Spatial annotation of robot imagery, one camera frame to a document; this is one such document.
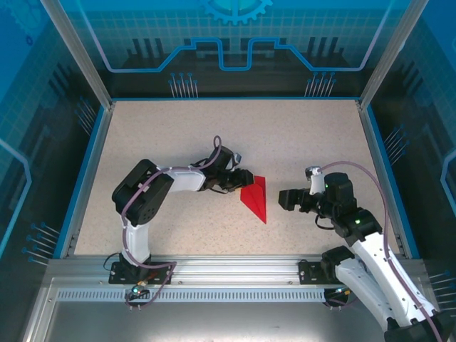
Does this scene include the red square paper sheet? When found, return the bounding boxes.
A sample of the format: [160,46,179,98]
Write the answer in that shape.
[240,175,268,224]

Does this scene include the grey sheet metal tray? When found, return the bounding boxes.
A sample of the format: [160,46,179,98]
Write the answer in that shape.
[21,277,450,342]

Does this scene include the blue circuit print panel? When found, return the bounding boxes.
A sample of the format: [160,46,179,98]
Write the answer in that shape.
[366,0,456,304]
[0,0,108,342]

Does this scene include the blue gear print panel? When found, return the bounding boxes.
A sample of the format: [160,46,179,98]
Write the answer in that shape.
[67,0,403,99]

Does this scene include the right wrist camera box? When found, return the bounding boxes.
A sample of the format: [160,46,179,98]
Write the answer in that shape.
[304,165,326,196]

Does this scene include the aluminium table edge rail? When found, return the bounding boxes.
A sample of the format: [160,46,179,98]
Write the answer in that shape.
[58,100,117,259]
[356,100,420,259]

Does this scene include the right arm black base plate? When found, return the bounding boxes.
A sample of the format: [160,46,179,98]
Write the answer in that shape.
[298,259,343,285]

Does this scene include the grooved aluminium mounting rail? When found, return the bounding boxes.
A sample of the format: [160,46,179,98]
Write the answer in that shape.
[48,254,428,286]

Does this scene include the slotted aluminium cable duct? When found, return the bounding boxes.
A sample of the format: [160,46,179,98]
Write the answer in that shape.
[56,289,331,304]

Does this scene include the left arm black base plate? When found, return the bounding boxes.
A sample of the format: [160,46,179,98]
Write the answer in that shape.
[108,261,175,285]

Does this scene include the aluminium frame post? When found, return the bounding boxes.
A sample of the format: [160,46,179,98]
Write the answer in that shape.
[356,0,427,110]
[38,0,117,110]

